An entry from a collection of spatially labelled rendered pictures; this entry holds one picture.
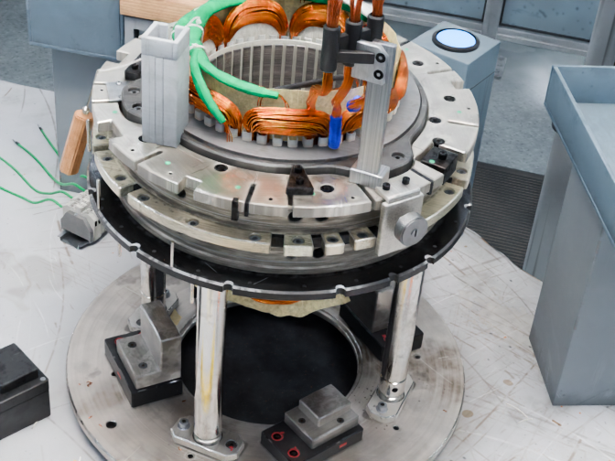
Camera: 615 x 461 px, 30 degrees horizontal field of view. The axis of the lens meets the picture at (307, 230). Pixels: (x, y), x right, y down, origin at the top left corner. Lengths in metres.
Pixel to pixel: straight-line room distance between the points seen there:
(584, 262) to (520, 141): 2.04
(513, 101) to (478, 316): 2.07
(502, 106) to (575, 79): 2.11
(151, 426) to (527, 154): 2.11
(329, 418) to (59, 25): 0.51
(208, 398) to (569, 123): 0.41
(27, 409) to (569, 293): 0.51
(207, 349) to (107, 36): 0.41
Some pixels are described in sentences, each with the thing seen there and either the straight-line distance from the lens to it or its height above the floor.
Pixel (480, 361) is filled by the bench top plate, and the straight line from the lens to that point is 1.20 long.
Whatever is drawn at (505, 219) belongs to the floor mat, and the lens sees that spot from 2.76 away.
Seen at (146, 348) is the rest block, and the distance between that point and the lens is 1.09.
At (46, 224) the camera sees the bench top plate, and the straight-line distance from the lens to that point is 1.34.
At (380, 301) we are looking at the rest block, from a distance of 1.12.
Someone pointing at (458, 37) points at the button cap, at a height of 1.04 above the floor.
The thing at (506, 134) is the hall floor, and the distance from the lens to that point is 3.12.
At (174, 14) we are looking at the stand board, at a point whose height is 1.05.
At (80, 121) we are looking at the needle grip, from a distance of 0.99.
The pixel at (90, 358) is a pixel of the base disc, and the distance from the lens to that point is 1.13.
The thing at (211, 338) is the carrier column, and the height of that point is 0.94.
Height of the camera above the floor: 1.57
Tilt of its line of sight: 36 degrees down
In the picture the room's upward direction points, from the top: 5 degrees clockwise
